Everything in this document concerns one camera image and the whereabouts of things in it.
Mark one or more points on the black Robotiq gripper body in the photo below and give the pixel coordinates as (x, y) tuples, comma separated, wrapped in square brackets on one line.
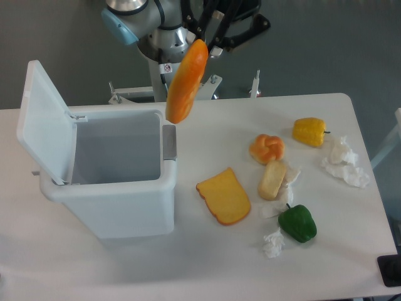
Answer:
[(232, 12)]

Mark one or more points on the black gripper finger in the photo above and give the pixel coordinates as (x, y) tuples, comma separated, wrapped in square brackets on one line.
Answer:
[(221, 42), (196, 28)]

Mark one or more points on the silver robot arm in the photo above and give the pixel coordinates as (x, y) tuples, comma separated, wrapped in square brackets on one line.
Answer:
[(144, 16)]

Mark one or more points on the orange knotted bread roll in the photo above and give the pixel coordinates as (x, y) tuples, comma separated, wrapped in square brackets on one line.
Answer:
[(266, 148)]

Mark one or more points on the small rectangular bread roll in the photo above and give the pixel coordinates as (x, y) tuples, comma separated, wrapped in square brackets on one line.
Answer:
[(271, 180)]

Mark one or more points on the white trash can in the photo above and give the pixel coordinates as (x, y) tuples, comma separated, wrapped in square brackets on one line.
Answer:
[(124, 172)]

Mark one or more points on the crumpled tissue under bread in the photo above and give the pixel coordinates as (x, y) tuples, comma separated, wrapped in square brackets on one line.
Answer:
[(285, 193)]

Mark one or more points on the white trash can lid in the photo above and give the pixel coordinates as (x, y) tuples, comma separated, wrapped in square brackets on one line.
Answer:
[(47, 129)]

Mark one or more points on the yellow bell pepper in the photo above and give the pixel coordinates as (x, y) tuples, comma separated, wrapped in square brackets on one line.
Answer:
[(310, 131)]

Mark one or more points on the yellow toast slice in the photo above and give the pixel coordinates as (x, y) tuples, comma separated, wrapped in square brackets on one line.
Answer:
[(224, 197)]

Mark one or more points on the large crumpled white tissue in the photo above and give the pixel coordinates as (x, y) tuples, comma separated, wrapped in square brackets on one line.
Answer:
[(341, 163)]

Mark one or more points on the green bell pepper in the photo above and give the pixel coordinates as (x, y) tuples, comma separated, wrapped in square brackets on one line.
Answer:
[(298, 222)]

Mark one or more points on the small crumpled white tissue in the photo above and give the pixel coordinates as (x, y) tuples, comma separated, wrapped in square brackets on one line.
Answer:
[(273, 244)]

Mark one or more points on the black device at edge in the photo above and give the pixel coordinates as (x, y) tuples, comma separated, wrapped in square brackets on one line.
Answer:
[(389, 266)]

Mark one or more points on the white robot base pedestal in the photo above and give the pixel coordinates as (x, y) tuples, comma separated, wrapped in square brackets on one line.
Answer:
[(168, 53)]

